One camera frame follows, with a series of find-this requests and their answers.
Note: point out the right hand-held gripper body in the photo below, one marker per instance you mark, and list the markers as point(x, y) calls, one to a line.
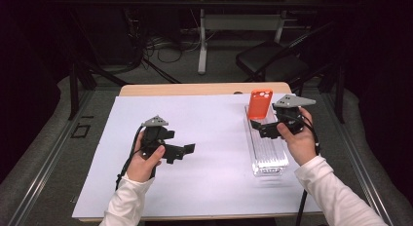
point(292, 101)

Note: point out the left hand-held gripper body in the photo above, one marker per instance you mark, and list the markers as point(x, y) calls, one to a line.
point(154, 135)

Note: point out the clear plastic box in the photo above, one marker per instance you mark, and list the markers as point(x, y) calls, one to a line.
point(269, 151)

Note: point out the orange phone case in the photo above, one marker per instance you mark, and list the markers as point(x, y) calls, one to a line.
point(259, 104)

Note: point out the person's right hand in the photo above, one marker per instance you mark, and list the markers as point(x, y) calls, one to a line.
point(300, 144)

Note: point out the person's left hand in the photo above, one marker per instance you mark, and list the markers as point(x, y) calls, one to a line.
point(139, 167)

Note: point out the black folding chair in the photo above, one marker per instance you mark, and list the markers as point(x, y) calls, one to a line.
point(272, 62)

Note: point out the black metal stand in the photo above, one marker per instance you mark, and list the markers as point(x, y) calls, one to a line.
point(74, 89)
point(339, 96)

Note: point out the white metal desk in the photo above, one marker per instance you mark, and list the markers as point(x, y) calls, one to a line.
point(240, 21)

